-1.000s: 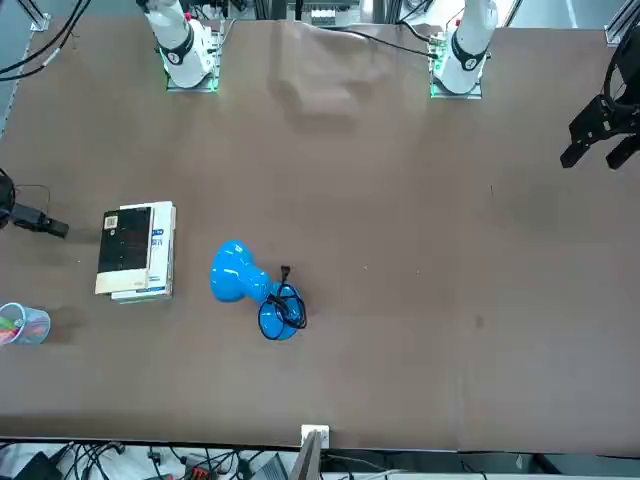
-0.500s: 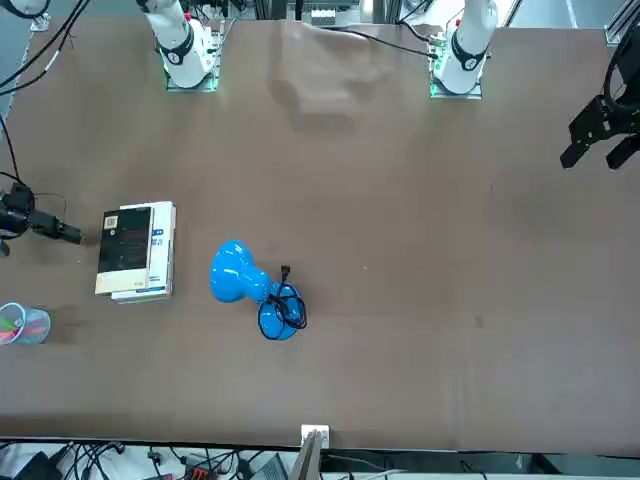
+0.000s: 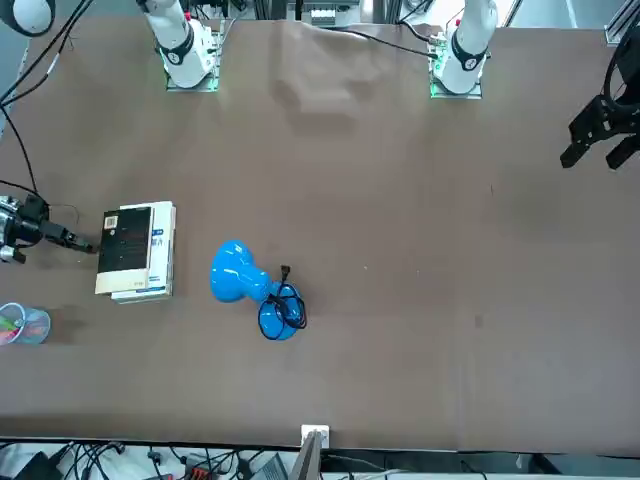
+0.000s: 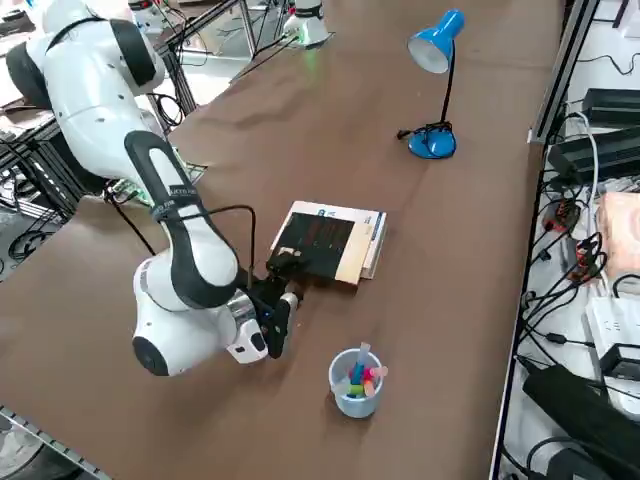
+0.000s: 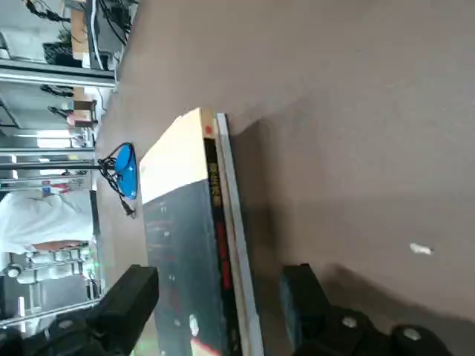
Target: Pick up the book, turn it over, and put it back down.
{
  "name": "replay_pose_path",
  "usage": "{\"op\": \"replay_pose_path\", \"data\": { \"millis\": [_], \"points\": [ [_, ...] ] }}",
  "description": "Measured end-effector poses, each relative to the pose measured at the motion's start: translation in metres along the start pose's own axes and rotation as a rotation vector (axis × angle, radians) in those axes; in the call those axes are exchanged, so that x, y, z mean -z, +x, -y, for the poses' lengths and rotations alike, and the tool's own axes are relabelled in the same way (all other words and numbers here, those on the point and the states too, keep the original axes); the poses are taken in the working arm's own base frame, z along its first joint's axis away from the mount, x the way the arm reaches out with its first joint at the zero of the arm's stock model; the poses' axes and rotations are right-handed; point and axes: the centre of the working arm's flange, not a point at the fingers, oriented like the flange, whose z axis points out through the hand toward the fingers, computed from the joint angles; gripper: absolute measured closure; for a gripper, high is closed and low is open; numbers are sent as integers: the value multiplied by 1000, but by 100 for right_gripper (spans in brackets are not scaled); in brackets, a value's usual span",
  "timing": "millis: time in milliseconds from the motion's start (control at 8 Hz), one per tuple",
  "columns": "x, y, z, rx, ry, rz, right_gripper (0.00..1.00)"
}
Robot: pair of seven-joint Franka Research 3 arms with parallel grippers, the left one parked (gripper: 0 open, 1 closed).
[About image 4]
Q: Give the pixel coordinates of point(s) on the white post bracket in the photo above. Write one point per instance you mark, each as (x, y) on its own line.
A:
(537, 136)

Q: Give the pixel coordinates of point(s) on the black bag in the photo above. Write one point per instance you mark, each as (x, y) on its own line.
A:
(575, 405)

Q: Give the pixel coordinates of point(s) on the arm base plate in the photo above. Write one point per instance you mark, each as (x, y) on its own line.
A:
(196, 172)

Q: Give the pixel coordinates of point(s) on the black aluminium frame rack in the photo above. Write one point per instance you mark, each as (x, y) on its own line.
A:
(45, 185)

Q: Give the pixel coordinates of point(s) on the white and blue book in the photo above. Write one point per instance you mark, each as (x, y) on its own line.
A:
(350, 211)

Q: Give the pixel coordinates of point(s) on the pale pink box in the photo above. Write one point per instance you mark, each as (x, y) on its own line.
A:
(622, 230)

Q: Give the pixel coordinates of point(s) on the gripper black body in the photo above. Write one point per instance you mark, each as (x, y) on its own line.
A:
(265, 300)

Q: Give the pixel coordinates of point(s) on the pink highlighter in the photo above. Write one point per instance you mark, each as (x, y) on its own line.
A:
(381, 372)

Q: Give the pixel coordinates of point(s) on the white power strip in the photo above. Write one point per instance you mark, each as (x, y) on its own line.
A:
(610, 322)

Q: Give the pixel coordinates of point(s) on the pale blue pen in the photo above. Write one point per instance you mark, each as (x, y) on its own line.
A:
(363, 352)

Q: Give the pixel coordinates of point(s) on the black charger block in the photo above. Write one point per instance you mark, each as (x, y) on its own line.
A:
(622, 360)

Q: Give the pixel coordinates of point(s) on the aluminium camera post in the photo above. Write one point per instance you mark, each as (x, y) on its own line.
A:
(565, 70)

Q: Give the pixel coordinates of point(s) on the black frame post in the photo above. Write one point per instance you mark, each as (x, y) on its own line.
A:
(185, 95)

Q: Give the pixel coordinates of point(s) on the translucent blue pen cup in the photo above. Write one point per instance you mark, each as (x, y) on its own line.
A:
(355, 405)

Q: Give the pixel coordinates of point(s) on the silver table frame rail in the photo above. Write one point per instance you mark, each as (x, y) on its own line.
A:
(50, 440)

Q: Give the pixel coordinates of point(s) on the large black power adapter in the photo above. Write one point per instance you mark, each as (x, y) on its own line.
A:
(590, 155)

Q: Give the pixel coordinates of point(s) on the small black power adapter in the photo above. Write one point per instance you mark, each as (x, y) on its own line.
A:
(615, 105)

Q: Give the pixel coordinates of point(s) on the red and black plug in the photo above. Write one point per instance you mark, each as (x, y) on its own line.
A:
(590, 255)

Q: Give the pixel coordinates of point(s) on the black and cream paperback book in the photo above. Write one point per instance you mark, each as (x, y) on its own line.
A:
(325, 240)

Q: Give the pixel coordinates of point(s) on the blue desk lamp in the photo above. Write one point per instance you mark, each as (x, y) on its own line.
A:
(435, 42)

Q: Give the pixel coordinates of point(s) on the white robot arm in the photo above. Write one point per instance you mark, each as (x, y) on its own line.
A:
(310, 27)
(95, 100)

